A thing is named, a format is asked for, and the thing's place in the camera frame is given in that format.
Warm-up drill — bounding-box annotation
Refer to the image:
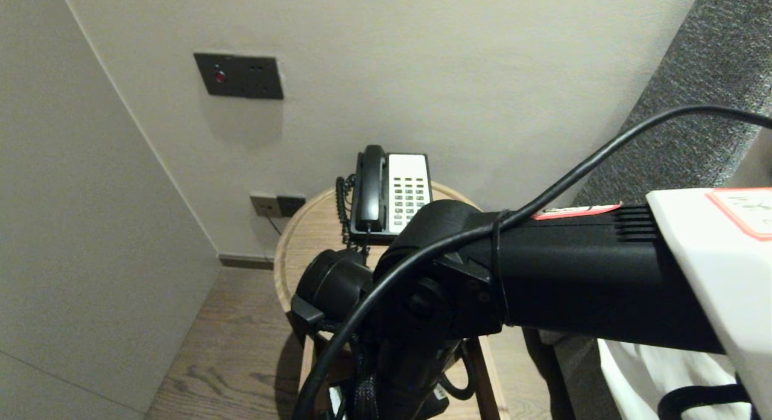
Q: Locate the round wooden side table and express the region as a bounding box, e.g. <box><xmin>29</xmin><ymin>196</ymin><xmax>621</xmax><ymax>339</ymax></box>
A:
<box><xmin>273</xmin><ymin>182</ymin><xmax>483</xmax><ymax>348</ymax></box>

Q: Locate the beige wall outlet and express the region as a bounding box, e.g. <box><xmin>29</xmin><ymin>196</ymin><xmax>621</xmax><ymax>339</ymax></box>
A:
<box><xmin>250</xmin><ymin>194</ymin><xmax>282</xmax><ymax>219</ymax></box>

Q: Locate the dark wall switch panel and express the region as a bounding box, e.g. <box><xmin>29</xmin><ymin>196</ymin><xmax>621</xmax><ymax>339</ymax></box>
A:
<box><xmin>194</xmin><ymin>52</ymin><xmax>284</xmax><ymax>100</ymax></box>

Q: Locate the black and white telephone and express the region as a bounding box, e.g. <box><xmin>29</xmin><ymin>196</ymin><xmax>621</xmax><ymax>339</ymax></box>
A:
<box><xmin>350</xmin><ymin>153</ymin><xmax>434</xmax><ymax>246</ymax></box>

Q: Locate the black coiled phone cord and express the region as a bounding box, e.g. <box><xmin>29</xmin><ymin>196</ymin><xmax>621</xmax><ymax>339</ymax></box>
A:
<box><xmin>335</xmin><ymin>174</ymin><xmax>370</xmax><ymax>255</ymax></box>

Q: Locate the grey fabric headboard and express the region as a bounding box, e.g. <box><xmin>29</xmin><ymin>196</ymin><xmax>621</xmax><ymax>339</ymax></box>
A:
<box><xmin>573</xmin><ymin>0</ymin><xmax>772</xmax><ymax>206</ymax></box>

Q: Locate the round wooden nightstand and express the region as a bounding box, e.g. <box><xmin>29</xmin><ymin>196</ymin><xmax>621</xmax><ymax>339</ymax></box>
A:
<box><xmin>299</xmin><ymin>332</ymin><xmax>502</xmax><ymax>420</ymax></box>

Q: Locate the white bed sheet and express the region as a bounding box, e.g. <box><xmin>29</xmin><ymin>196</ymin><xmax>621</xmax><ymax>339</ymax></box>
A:
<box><xmin>597</xmin><ymin>339</ymin><xmax>744</xmax><ymax>420</ymax></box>

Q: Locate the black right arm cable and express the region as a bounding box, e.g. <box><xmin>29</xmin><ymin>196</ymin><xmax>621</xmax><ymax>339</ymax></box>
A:
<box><xmin>293</xmin><ymin>105</ymin><xmax>772</xmax><ymax>420</ymax></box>

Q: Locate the dark wall outlet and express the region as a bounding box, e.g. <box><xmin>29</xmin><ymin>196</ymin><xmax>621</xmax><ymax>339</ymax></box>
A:
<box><xmin>277</xmin><ymin>195</ymin><xmax>306</xmax><ymax>218</ymax></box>

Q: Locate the black telephone handset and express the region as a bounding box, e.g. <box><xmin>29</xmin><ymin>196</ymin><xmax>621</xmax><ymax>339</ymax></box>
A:
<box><xmin>353</xmin><ymin>145</ymin><xmax>387</xmax><ymax>232</ymax></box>

